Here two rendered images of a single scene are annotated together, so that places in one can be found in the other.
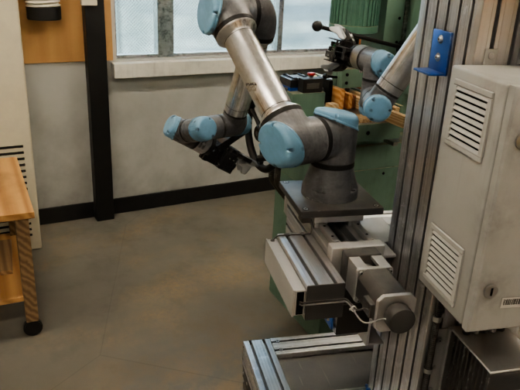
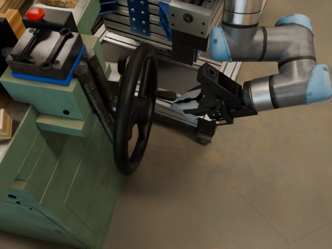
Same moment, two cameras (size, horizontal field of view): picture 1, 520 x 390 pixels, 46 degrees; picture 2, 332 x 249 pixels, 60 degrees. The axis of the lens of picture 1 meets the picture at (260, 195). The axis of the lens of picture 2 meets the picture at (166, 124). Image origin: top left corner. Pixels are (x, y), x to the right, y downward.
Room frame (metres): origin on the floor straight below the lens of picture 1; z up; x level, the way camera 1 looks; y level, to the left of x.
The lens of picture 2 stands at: (2.36, 0.27, 1.34)
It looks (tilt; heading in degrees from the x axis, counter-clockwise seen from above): 58 degrees down; 217
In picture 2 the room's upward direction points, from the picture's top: straight up
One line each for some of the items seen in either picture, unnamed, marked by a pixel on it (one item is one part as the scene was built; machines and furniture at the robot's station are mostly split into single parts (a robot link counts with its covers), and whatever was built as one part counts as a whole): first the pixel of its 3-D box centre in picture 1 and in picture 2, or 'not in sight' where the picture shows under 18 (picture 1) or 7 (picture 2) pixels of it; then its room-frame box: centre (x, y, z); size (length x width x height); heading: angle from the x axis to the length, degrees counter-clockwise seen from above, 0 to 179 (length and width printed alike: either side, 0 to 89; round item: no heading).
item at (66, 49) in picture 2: (300, 81); (48, 42); (2.18, -0.13, 0.99); 0.13 x 0.11 x 0.06; 26
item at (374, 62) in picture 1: (377, 63); not in sight; (1.80, -0.32, 1.13); 0.11 x 0.08 x 0.09; 26
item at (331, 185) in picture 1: (330, 176); not in sight; (1.52, -0.19, 0.87); 0.15 x 0.15 x 0.10
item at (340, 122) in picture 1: (333, 134); not in sight; (1.52, -0.18, 0.98); 0.13 x 0.12 x 0.14; 127
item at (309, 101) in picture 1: (299, 100); (59, 73); (2.19, -0.13, 0.91); 0.15 x 0.14 x 0.09; 26
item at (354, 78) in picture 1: (353, 78); not in sight; (2.27, -0.32, 0.99); 0.14 x 0.07 x 0.09; 116
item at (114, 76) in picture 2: not in sight; (107, 78); (1.96, -0.29, 0.58); 0.12 x 0.08 x 0.08; 116
